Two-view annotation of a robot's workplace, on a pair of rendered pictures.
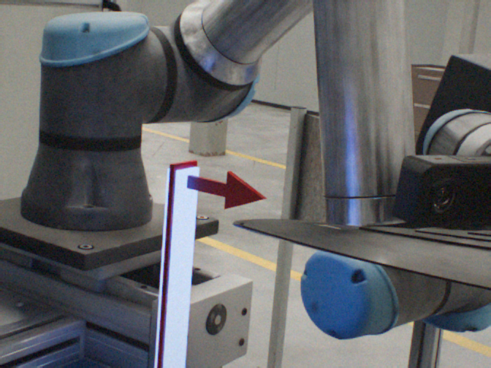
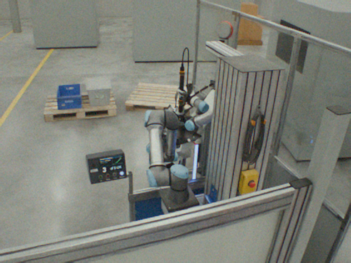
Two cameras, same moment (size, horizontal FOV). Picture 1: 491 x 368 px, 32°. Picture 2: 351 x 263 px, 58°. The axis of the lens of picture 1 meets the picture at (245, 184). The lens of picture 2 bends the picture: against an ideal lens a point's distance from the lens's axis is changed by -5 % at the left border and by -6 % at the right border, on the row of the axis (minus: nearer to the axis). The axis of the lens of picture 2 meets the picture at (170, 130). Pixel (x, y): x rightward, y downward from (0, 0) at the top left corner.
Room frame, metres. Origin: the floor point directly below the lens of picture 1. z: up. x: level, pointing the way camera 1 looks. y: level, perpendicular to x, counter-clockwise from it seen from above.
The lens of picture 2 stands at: (2.41, 1.14, 2.50)
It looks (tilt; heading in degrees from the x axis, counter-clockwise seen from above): 29 degrees down; 215
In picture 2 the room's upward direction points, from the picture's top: 2 degrees clockwise
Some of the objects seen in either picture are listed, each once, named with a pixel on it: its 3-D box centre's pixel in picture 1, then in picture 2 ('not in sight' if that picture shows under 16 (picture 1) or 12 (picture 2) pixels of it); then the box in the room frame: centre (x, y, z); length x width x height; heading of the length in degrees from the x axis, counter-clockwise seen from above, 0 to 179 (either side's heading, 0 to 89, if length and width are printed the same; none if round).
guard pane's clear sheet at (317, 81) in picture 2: not in sight; (256, 81); (-0.26, 0.14, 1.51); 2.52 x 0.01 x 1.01; 57
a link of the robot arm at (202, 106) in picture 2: not in sight; (201, 106); (0.45, 0.01, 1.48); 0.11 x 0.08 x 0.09; 67
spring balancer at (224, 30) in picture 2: not in sight; (224, 29); (-0.38, -0.28, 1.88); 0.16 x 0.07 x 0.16; 92
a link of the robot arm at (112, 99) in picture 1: (99, 71); (178, 176); (0.96, 0.18, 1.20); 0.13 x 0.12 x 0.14; 134
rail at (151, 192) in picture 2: not in sight; (182, 186); (0.62, 0.00, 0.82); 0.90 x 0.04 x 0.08; 147
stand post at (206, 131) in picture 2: not in sight; (202, 167); (-0.01, -0.18, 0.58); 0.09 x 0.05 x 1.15; 57
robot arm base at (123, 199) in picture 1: (89, 171); (178, 190); (0.96, 0.18, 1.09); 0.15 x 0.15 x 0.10
